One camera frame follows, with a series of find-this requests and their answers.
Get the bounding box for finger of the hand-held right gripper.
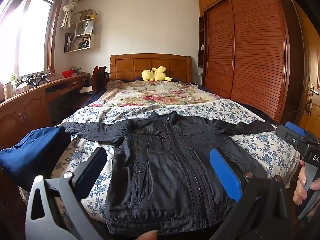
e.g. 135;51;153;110
276;125;313;154
285;122;320;144

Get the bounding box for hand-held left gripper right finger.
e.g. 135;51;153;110
209;148;293;240

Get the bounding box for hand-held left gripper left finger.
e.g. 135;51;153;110
25;147;107;240

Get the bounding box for black jacket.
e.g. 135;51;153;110
64;111;275;235

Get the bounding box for navy blue folded clothes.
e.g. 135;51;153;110
0;126;72;195

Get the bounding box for person's right hand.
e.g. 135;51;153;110
293;159;307;206

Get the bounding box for person's left hand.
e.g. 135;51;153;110
134;230;158;240

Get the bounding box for blue floral blanket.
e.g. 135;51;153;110
19;99;300;230

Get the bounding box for wooden door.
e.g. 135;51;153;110
295;2;320;140

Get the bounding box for wooden louvred wardrobe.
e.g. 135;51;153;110
199;0;300;125

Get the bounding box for wooden chair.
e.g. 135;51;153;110
92;65;110;93

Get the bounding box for wooden desk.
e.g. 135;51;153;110
0;73;90;150

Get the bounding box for pink floral quilt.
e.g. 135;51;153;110
85;79;225;108

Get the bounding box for wooden bed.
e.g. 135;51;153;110
19;54;300;233

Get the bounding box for yellow plush toy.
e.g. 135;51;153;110
142;65;172;82

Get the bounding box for stack of files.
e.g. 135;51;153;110
65;32;90;52

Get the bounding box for white paper bag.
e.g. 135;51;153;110
75;19;93;37

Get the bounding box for wooden framed window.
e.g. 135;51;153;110
0;0;59;84

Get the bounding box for tied beige curtain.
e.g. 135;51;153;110
61;0;82;29

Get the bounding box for cream wall shelf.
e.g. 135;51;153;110
64;9;98;53

